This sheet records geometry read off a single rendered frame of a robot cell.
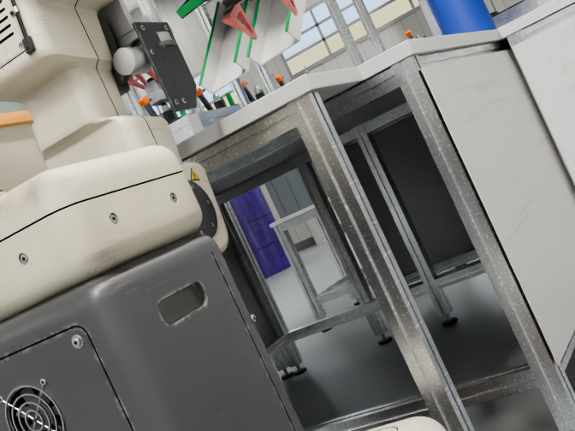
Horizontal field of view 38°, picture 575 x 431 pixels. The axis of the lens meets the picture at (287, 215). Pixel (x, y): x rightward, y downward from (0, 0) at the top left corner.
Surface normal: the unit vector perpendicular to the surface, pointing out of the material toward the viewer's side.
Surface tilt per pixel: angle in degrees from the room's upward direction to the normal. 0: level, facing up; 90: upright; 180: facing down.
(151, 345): 90
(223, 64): 45
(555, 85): 90
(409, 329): 90
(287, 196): 90
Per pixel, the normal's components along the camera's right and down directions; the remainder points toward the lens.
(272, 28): -0.71, -0.44
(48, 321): -0.48, 0.06
